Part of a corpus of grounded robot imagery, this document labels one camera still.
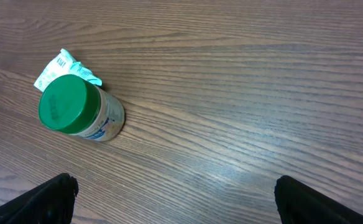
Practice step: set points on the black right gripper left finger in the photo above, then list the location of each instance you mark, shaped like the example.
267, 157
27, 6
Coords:
50, 202

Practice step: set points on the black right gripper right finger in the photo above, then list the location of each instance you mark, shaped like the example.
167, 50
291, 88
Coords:
298, 203

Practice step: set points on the green lid jar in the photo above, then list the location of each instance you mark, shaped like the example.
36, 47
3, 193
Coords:
73, 106

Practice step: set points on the teal white snack packet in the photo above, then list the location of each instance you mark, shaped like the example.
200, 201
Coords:
64, 64

